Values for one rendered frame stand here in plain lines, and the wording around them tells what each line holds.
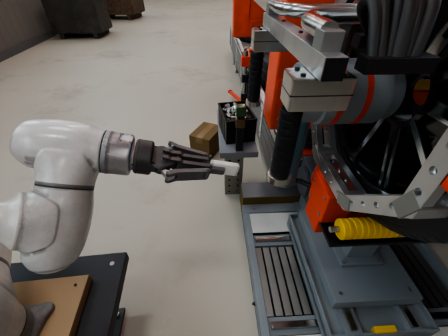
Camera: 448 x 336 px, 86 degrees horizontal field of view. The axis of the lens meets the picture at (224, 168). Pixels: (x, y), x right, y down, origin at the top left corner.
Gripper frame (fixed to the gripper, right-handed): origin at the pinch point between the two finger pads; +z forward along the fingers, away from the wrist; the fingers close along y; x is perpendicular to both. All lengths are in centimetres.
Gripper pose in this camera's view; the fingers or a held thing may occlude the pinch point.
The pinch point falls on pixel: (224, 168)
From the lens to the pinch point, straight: 57.5
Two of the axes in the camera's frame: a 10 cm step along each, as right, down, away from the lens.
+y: -1.3, -6.2, 7.7
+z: 9.5, 1.3, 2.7
